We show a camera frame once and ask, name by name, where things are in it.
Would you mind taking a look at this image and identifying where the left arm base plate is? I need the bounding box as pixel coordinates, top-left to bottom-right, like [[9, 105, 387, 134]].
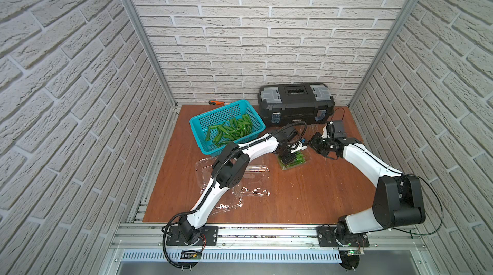
[[166, 225, 219, 247]]

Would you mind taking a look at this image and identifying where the clear clamshell container with peppers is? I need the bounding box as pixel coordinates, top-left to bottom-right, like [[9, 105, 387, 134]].
[[195, 158, 243, 216]]

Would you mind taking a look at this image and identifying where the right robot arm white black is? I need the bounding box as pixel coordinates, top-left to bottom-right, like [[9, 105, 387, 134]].
[[309, 122, 426, 246]]

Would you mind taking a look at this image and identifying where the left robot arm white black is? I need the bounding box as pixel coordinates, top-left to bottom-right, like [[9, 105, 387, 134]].
[[178, 125, 303, 245]]

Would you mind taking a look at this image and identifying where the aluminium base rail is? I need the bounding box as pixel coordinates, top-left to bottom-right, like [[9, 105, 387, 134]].
[[110, 224, 429, 265]]

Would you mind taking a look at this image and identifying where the aluminium frame post left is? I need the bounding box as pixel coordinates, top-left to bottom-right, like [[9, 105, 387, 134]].
[[121, 0, 178, 109]]

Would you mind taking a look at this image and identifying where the black corrugated cable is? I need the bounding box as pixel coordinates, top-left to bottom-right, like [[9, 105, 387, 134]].
[[209, 120, 308, 191]]

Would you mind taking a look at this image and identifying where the clear pepper container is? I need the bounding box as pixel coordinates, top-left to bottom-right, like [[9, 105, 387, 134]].
[[238, 165, 272, 197], [277, 150, 311, 170]]

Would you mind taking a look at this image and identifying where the aluminium frame post right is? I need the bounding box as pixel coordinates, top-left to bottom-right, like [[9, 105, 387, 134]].
[[347, 0, 419, 108]]

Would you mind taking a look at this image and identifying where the aluminium frame post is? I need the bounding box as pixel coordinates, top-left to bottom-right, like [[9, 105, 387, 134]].
[[347, 0, 419, 108], [121, 0, 178, 109]]

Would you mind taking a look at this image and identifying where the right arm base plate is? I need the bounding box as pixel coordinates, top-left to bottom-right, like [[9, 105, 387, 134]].
[[315, 224, 370, 248]]

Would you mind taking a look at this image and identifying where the black toolbox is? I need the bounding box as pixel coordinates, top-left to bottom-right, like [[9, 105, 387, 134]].
[[258, 82, 335, 127]]

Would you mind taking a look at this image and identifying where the teal plastic basket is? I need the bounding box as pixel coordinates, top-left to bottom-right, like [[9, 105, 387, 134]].
[[189, 100, 266, 156]]

